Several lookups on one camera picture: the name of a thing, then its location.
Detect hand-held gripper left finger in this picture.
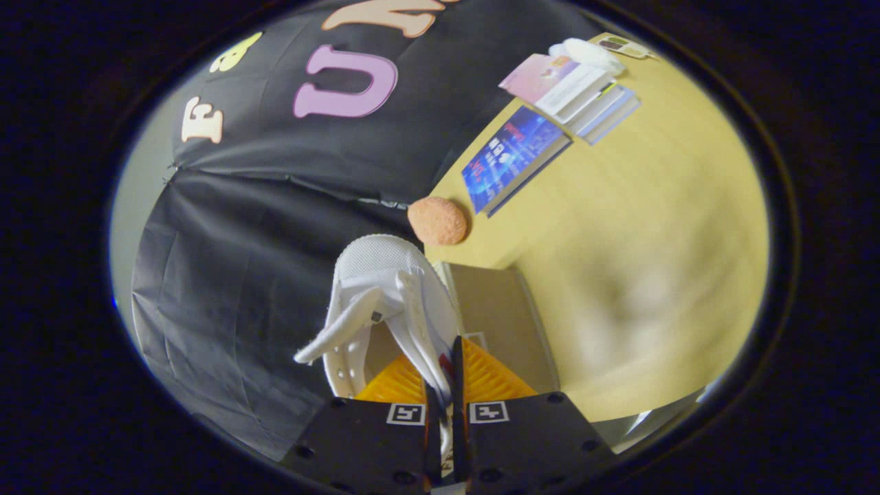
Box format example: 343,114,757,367
280,354,442,494

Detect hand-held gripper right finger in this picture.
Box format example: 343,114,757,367
450,335,619,494

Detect beige fabric storage box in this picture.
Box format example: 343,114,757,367
364,260,561,396

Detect white shoe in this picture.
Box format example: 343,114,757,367
294,234,463,479

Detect orange round sponge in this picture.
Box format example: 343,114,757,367
407,197,470,246

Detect black backdrop cloth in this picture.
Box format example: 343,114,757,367
131,0,606,461

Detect blue cover book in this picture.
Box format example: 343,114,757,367
461,105,573,218

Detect grey blue book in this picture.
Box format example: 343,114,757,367
584,89,642,146

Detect white book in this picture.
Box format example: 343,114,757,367
567,81,626,136

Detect white fluffy ball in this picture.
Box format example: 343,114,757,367
548,38,626,76

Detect small colour palette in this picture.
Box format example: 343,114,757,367
597,34,654,61

